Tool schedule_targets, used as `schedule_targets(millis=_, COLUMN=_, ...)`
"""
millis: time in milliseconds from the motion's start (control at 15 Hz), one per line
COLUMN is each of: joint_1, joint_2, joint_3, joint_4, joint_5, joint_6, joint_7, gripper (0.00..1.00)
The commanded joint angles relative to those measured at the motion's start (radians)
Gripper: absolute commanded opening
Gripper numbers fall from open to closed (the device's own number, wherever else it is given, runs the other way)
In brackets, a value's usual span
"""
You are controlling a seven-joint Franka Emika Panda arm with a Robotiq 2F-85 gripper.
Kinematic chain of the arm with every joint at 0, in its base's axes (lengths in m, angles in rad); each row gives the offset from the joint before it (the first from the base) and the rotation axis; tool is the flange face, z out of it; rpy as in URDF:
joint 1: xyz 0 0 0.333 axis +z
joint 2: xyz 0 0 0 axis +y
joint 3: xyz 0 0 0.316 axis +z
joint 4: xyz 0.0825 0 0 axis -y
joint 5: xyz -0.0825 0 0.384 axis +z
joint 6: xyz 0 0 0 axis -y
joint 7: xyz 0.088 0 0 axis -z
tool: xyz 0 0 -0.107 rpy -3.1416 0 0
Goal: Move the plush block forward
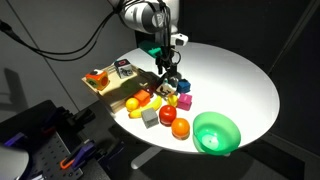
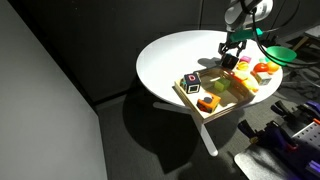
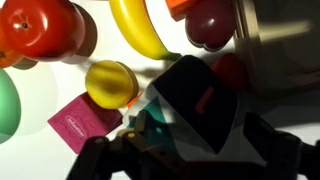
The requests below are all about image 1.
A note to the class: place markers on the orange studded brick block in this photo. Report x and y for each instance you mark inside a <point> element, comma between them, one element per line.
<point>142,96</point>

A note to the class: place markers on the yellow toy banana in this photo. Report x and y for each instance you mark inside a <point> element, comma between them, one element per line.
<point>148,108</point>

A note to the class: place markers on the round yellow toy fruit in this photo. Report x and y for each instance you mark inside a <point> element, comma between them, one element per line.
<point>132,104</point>

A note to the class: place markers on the black perforated mounting board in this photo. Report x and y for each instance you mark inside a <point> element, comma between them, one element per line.
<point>50,156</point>

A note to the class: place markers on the dark purple toy plum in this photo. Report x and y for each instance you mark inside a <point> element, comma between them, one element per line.
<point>150,91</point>

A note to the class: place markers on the blue toy block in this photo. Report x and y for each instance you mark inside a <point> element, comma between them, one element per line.
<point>183,86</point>

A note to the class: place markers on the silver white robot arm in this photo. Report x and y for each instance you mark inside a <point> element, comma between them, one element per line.
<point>143,15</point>

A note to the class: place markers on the pink toy block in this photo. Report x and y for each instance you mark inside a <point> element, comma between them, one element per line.
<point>184,102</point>

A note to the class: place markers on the white plush block teal triangle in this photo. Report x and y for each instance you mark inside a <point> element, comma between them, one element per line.
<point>165,89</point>

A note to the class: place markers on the white rounded robot base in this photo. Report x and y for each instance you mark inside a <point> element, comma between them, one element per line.
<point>11,163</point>

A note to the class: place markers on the small yellow toy lemon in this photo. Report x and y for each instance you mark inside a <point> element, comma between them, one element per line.
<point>172,100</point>

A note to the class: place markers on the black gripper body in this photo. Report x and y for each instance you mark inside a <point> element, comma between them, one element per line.
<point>168,56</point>

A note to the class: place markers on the red toy tomato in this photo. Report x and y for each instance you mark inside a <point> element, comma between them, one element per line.
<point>167,115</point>

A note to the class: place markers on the teal camera mount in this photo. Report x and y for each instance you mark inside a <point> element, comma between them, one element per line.
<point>151,48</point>

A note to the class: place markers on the robot mounting stand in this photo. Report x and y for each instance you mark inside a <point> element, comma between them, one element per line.
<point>20,116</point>

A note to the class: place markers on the wooden tray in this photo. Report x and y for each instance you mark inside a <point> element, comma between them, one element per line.
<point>110,100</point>

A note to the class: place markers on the white table pedestal legs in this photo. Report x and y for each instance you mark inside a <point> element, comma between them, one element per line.
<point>143,158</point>

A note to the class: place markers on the grey toy block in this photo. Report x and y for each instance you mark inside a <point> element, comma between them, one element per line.
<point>149,117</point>

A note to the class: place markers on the toy orange fruit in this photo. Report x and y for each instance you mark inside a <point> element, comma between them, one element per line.
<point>180,128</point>

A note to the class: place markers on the black plush block letter D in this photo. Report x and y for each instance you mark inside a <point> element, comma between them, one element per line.
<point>124,69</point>

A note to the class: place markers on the green plastic bowl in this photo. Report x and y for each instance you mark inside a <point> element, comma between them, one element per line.
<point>216,133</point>

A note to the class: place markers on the light green toy block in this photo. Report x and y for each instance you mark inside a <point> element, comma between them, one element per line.
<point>129,87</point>

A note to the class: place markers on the white camera box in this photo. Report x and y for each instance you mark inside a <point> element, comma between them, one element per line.
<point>180,39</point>

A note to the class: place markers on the orange plush block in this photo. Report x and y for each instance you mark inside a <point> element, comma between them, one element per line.
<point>96,80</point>

